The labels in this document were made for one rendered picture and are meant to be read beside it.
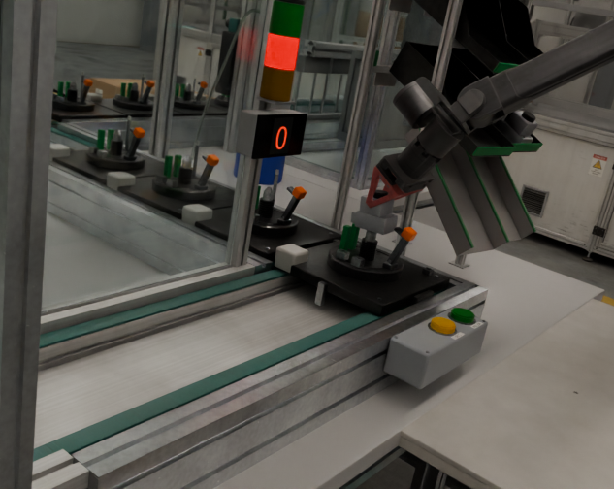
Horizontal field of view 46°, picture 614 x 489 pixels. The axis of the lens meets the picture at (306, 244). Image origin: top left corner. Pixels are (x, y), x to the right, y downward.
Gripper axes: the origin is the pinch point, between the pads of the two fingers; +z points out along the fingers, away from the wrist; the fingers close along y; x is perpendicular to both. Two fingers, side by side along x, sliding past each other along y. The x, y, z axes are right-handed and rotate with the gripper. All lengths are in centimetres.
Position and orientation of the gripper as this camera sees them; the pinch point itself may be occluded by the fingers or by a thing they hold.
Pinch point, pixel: (377, 200)
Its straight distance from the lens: 131.0
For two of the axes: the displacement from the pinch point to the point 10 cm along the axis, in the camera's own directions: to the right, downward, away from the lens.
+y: -6.2, 1.9, -7.6
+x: 5.6, 7.9, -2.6
